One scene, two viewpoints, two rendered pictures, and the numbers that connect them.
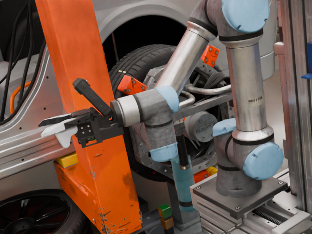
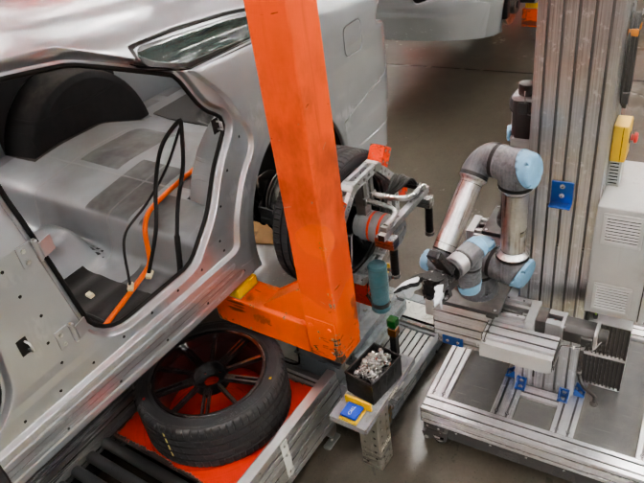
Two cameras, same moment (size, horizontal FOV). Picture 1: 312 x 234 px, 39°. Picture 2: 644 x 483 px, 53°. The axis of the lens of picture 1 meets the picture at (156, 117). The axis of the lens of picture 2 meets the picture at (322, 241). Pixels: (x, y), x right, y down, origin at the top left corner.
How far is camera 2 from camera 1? 1.47 m
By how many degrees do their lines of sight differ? 28
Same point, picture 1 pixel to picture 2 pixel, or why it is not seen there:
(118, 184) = (348, 308)
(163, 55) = (346, 164)
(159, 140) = (475, 281)
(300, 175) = not seen: hidden behind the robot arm
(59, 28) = (316, 179)
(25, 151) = (210, 292)
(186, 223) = not seen: hidden behind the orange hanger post
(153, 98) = (476, 251)
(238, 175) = (488, 283)
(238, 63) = (517, 208)
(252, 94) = (523, 227)
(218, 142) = not seen: hidden behind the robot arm
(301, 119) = (535, 232)
